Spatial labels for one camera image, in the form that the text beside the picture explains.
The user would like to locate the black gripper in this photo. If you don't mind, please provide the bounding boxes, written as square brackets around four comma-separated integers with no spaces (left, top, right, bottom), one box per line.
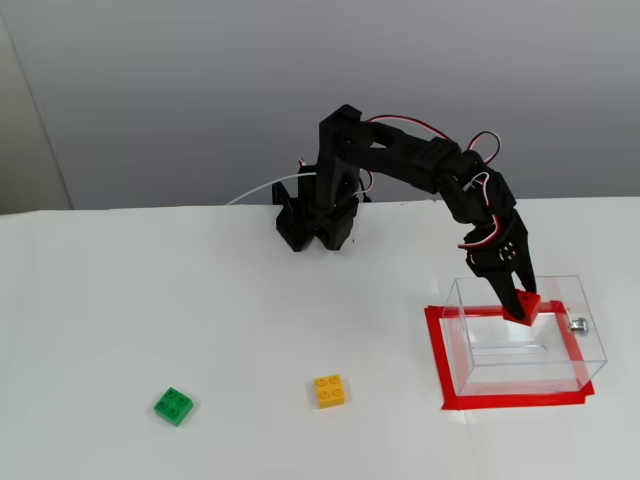
[465,209,538,322]

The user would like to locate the red lego brick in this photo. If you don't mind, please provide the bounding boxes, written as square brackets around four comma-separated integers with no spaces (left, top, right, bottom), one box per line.
[502,289,543,327]

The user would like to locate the metal box lock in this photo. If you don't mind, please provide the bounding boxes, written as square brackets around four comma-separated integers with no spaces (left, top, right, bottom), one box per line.
[565,309,591,337]

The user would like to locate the transparent plastic box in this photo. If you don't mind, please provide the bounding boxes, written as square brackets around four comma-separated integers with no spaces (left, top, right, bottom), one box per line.
[446,274,608,397]

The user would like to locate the yellow lego brick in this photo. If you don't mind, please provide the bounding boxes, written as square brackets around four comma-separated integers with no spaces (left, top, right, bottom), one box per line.
[314,374,351,410]

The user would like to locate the green lego brick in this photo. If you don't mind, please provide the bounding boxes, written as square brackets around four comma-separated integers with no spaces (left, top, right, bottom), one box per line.
[152,386,195,428]

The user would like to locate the black table clamp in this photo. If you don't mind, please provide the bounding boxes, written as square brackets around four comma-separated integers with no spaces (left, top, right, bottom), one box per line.
[271,182,297,236]

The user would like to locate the red tape frame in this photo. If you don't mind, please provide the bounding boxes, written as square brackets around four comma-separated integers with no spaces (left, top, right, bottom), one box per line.
[423,299,596,412]

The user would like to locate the white cable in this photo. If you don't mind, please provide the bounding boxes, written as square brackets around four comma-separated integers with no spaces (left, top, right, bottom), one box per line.
[224,171,319,206]

